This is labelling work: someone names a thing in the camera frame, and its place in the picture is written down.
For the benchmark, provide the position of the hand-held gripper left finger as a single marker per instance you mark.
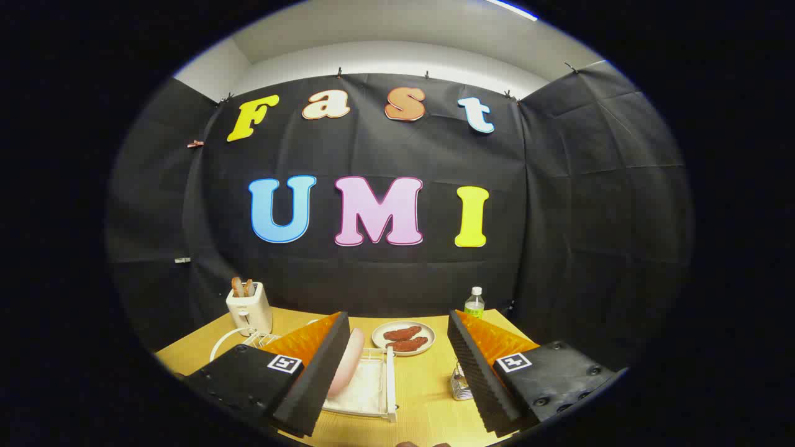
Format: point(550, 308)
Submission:
point(323, 372)

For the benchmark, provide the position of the pink plate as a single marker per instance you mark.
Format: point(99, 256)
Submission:
point(348, 366)

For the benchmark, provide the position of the green label drink bottle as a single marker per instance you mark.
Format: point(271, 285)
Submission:
point(474, 306)

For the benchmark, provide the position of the white toaster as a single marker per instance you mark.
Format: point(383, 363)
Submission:
point(251, 313)

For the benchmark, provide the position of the white round plate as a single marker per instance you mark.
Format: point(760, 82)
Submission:
point(380, 338)

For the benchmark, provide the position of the brown meat piece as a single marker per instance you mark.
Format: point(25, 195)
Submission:
point(408, 344)
point(402, 333)

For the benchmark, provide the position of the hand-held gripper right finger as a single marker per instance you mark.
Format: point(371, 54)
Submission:
point(475, 372)

